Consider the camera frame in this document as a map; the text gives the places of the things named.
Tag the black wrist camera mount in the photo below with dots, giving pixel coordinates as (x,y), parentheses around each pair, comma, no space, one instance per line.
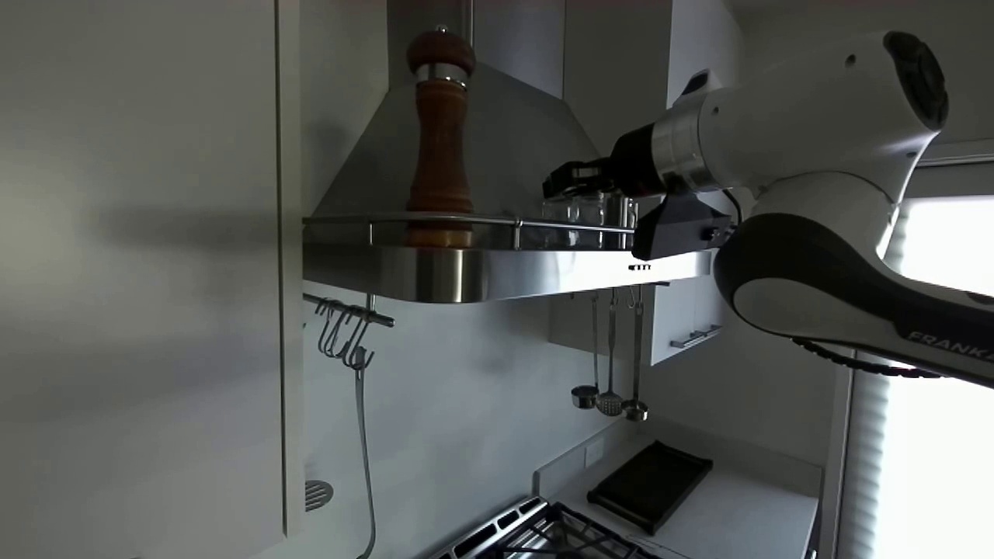
(680,223)

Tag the stainless steel range hood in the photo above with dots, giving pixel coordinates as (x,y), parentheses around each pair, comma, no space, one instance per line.
(518,136)

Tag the black rectangular griddle tray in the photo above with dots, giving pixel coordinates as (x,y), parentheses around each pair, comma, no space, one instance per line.
(654,486)

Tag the steel rack rail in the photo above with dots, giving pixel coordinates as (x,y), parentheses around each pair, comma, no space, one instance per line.
(499,223)

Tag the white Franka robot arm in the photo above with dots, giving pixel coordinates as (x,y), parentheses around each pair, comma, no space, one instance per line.
(828,112)

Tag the stainless steel gas stove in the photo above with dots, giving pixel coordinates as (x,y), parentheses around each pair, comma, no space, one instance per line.
(562,533)

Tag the white wall outlet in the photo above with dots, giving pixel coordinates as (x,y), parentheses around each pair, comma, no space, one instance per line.
(599,451)

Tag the large white wall cabinet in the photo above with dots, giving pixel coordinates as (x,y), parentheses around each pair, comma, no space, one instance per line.
(136,260)

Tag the small white wall cabinet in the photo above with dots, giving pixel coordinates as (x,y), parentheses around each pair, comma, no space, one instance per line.
(688,312)

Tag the hanging metal slotted spoon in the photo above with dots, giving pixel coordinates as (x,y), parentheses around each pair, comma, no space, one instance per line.
(586,396)

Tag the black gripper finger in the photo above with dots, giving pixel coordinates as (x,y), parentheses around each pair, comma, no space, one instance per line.
(581,192)
(580,169)

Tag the window with white blinds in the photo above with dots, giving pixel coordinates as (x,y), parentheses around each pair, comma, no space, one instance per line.
(932,476)

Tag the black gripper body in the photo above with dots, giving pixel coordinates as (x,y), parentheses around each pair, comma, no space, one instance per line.
(641,161)

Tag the wall hook rail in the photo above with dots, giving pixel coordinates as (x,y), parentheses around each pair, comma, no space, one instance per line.
(344,331)

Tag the hanging metal ladle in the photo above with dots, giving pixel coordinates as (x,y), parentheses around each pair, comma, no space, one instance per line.
(609,406)
(638,412)

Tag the steel cylinder shaker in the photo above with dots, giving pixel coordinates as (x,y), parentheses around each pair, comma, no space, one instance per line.
(576,214)
(630,214)

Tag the brown wooden pepper mill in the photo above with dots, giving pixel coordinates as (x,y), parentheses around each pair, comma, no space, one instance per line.
(444,143)

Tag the round perforated metal strainer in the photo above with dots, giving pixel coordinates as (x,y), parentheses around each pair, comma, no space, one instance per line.
(318,496)

